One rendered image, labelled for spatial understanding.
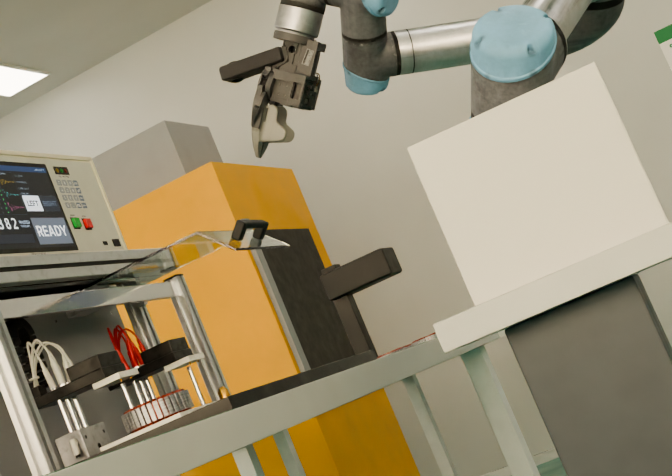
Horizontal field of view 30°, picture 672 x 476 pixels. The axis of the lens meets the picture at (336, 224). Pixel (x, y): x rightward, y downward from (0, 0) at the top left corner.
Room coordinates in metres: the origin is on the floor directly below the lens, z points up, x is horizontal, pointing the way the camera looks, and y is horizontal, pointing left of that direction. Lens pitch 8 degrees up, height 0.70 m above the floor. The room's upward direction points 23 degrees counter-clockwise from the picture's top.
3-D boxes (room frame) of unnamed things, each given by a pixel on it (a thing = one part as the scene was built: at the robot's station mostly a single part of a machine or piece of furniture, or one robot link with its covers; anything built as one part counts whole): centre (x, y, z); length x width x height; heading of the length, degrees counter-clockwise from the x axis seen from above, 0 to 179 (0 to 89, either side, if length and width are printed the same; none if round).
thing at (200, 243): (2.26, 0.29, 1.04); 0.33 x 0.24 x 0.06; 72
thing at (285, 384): (2.10, 0.35, 0.76); 0.64 x 0.47 x 0.02; 162
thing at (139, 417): (1.98, 0.37, 0.80); 0.11 x 0.11 x 0.04
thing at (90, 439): (2.02, 0.51, 0.80); 0.07 x 0.05 x 0.06; 162
